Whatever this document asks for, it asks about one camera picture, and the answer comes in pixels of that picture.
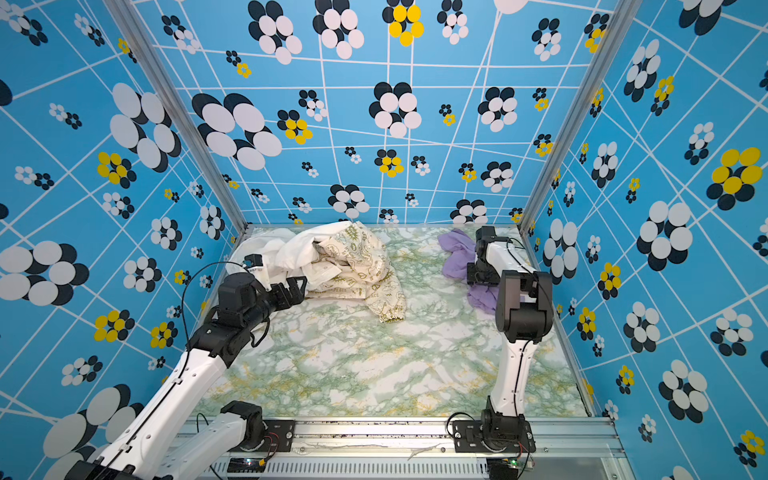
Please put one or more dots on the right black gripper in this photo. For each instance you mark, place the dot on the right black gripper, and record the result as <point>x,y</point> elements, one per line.
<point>472,277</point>

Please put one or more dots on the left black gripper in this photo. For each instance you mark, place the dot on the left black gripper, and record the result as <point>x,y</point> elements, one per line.
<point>296,295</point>

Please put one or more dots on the purple cloth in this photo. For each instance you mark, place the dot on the purple cloth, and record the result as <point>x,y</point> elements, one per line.
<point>461,250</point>

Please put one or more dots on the white cloth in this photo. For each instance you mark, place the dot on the white cloth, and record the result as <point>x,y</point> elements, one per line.
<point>285,253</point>

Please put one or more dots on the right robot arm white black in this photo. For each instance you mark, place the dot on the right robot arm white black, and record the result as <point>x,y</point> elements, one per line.
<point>523,316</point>

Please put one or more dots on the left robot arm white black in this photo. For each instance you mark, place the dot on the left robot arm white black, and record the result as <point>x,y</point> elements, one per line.
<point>144,449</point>

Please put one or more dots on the cream green printed cloth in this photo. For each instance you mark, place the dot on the cream green printed cloth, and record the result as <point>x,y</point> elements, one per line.
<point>353,264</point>

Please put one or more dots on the left controller board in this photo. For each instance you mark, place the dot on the left controller board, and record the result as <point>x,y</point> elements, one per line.
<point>246,466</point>

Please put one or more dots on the controller board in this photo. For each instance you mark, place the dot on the controller board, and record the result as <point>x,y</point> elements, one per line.
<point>246,466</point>
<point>503,469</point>

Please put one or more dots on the right controller board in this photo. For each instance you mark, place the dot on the right controller board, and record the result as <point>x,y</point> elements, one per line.
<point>503,469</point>

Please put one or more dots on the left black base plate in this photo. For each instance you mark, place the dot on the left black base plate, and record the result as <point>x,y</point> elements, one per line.
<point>272,436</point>

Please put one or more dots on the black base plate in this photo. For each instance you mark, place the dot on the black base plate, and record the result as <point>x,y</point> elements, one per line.
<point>272,436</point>
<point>510,436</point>

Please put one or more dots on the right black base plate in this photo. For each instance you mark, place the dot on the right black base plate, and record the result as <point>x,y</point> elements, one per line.
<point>510,436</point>

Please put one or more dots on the aluminium front rail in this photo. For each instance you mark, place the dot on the aluminium front rail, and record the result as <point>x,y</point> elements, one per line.
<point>580,437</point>

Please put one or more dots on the right aluminium corner post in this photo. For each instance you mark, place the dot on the right aluminium corner post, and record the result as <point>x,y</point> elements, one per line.
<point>620,22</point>

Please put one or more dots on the aluminium corner post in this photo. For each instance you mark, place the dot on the aluminium corner post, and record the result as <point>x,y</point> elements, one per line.
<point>620,22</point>
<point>128,22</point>

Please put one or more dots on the left aluminium corner post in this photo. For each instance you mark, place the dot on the left aluminium corner post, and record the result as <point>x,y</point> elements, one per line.
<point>128,22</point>

